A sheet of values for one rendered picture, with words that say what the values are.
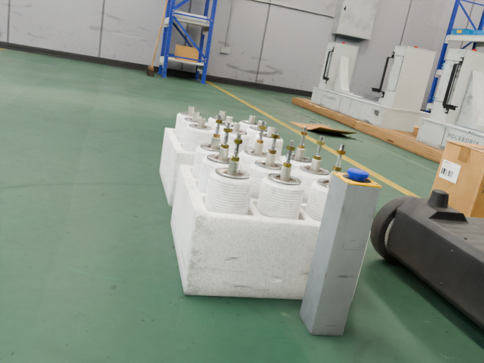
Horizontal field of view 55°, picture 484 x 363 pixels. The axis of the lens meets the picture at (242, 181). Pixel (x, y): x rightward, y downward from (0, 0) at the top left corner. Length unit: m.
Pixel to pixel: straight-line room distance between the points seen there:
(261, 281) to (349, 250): 0.22
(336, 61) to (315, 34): 2.31
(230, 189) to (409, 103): 3.59
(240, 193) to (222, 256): 0.14
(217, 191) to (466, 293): 0.57
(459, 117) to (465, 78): 0.28
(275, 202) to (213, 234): 0.15
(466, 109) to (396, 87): 0.79
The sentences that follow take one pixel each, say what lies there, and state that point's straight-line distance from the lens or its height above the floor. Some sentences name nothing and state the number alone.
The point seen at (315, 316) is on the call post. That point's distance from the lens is 0.94.
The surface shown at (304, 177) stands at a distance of 1.13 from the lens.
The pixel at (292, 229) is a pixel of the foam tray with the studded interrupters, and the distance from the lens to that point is 0.98.
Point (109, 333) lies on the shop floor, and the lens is 0.87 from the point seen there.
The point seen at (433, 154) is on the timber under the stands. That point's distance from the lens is 3.59.
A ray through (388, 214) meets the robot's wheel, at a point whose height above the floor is 0.15.
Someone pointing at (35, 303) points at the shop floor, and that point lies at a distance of 0.95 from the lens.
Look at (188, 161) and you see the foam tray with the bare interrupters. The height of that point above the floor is 0.15.
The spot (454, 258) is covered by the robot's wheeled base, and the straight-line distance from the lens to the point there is 1.14.
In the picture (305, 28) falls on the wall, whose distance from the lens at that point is 7.79.
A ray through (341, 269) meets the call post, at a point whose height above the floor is 0.14.
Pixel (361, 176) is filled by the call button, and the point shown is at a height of 0.32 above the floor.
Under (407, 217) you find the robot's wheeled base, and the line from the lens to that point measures 1.28.
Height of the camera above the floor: 0.50
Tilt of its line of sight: 15 degrees down
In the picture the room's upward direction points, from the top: 10 degrees clockwise
